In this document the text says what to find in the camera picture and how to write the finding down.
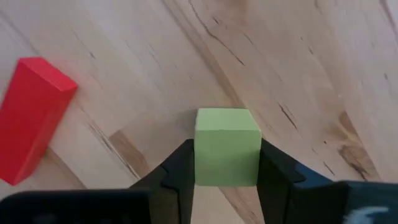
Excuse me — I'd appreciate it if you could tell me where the green wooden cube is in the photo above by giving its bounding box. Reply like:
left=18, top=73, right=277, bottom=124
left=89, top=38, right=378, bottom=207
left=194, top=107, right=262, bottom=187

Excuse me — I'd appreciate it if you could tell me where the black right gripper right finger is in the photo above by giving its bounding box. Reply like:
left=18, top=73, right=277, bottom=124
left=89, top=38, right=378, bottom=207
left=256, top=139, right=349, bottom=224

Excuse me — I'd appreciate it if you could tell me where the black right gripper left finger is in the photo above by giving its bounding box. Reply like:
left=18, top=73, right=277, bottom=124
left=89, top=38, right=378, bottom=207
left=129, top=139, right=195, bottom=224

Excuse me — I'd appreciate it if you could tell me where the red rectangular wooden block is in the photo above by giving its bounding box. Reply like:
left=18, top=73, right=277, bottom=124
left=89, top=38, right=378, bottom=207
left=0, top=57, right=78, bottom=187

